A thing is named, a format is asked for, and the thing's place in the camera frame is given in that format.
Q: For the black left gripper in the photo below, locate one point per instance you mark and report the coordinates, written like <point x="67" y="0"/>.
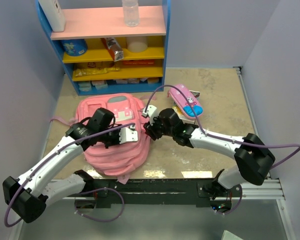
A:
<point x="116" y="142"/>

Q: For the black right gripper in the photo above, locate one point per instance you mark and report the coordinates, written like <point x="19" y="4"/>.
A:
<point x="150" y="130"/>

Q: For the pink student backpack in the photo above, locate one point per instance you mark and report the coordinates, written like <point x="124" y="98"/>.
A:
<point x="119" y="160"/>

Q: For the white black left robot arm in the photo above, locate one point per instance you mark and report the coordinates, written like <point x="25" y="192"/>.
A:
<point x="28" y="195"/>

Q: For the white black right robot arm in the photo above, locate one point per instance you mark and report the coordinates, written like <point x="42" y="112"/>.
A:
<point x="253" y="159"/>

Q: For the pale green tissue pack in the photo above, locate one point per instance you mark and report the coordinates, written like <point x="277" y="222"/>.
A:
<point x="85" y="86"/>

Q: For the orange silver snack bag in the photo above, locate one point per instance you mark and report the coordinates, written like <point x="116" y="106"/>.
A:
<point x="113" y="47"/>

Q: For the illustrated children's book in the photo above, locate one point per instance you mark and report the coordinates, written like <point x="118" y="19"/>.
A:
<point x="195" y="93"/>

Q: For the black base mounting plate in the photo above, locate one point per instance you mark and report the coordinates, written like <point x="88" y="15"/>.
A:
<point x="178" y="191"/>

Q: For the orange flat box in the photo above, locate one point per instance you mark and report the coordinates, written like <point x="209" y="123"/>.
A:
<point x="139" y="62"/>

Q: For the yellow snack packet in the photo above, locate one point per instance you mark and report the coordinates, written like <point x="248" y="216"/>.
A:
<point x="85" y="72"/>

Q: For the red yellow snack box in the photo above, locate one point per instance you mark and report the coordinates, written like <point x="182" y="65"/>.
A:
<point x="91" y="65"/>

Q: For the blue shelf with coloured boards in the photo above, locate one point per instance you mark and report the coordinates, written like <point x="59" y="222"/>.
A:
<point x="100" y="54"/>

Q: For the blue snack canister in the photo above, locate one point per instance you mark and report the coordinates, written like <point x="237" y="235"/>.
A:
<point x="74" y="47"/>

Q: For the clear plastic water bottle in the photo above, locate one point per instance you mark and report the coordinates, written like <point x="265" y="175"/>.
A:
<point x="131" y="12"/>

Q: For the white paper corner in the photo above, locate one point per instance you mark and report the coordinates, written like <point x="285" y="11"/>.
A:
<point x="227" y="235"/>

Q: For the white rectangular device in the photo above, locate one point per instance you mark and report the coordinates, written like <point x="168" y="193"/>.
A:
<point x="54" y="14"/>

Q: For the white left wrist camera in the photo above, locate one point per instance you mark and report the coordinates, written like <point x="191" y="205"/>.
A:
<point x="128" y="134"/>

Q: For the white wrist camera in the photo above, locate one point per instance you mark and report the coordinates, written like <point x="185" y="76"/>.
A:
<point x="150" y="112"/>
<point x="128" y="134"/>

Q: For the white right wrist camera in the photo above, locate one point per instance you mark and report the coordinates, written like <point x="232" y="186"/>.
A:
<point x="150" y="112"/>

